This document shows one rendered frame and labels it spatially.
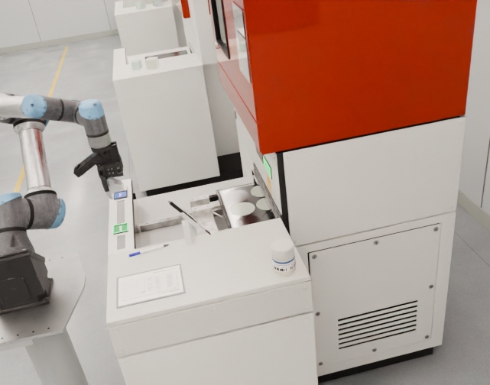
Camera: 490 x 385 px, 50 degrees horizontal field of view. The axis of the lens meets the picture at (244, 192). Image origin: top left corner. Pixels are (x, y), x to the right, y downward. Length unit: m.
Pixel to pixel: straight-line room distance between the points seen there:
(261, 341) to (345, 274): 0.55
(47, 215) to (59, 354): 0.53
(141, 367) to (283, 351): 0.46
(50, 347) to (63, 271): 0.28
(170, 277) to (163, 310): 0.14
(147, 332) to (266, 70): 0.87
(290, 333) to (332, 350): 0.67
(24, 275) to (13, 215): 0.21
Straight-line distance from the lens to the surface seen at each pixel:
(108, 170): 1.86
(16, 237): 1.95
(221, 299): 1.60
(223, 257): 1.73
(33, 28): 9.97
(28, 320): 1.97
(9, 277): 1.96
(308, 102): 1.73
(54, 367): 2.21
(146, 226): 2.20
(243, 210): 2.08
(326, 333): 2.32
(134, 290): 1.68
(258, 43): 1.63
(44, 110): 1.80
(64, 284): 2.07
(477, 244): 3.44
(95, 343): 3.01
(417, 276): 2.31
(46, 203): 2.04
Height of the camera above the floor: 2.01
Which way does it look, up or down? 30 degrees down
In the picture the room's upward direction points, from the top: 8 degrees counter-clockwise
